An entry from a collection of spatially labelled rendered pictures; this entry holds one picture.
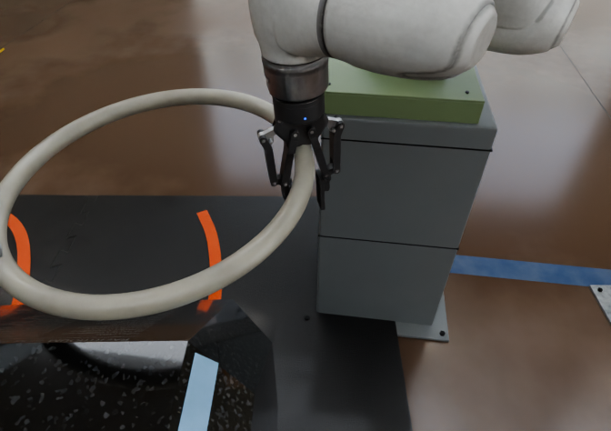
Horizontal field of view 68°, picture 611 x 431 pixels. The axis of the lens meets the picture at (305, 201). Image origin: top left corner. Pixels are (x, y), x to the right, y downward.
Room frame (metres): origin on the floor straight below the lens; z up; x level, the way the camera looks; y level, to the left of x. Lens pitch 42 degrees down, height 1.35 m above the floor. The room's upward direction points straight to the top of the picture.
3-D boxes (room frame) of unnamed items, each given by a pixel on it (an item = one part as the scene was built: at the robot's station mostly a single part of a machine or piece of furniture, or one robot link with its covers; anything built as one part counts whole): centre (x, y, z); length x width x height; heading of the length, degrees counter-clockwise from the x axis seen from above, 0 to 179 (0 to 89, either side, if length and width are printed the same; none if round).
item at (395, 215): (1.08, -0.26, 0.40); 0.50 x 0.50 x 0.80; 83
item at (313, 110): (0.58, 0.01, 1.00); 0.08 x 0.07 x 0.09; 103
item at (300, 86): (0.58, 0.01, 1.07); 0.09 x 0.09 x 0.06
